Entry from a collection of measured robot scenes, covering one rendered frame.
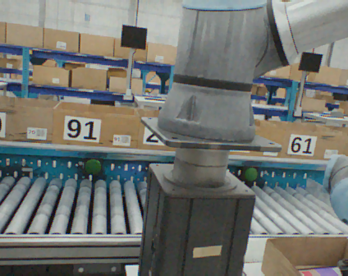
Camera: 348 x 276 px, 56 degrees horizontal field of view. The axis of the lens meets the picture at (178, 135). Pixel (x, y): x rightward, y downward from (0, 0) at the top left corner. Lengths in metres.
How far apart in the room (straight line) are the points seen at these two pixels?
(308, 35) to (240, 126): 0.27
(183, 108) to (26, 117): 1.11
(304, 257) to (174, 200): 0.61
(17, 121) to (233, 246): 1.19
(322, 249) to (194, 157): 0.63
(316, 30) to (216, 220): 0.42
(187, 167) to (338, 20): 0.41
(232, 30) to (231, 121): 0.15
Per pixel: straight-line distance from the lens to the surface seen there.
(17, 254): 1.12
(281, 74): 6.98
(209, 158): 0.60
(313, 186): 1.84
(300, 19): 0.74
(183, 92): 0.58
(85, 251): 1.10
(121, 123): 1.56
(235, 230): 0.64
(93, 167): 1.53
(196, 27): 0.58
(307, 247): 1.09
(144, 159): 1.55
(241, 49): 0.57
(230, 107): 0.56
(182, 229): 0.60
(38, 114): 1.58
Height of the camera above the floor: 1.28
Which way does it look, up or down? 11 degrees down
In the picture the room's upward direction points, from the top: 7 degrees clockwise
